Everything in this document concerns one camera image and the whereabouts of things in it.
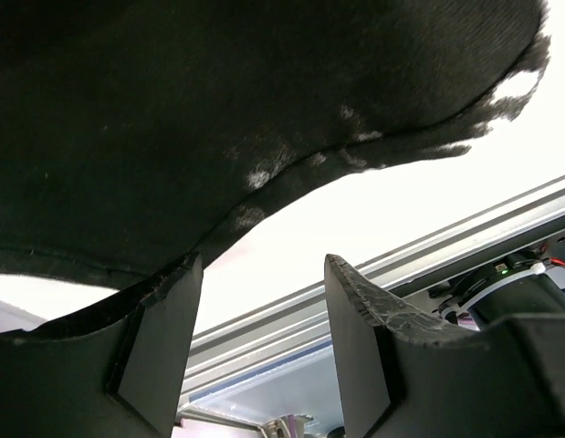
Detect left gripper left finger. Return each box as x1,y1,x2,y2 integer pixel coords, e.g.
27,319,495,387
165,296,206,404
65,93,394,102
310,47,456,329
0,253,203,437

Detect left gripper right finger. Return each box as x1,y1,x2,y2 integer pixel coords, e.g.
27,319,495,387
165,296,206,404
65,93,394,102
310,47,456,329
324,255,565,437

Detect black white tie-dye trousers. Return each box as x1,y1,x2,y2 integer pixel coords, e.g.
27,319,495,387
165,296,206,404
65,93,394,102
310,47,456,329
0,1,549,289

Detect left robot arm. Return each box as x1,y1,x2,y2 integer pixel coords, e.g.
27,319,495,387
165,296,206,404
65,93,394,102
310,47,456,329
0,254,565,437

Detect aluminium rail frame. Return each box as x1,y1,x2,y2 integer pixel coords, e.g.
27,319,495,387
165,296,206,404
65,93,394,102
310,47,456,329
176,175,565,437

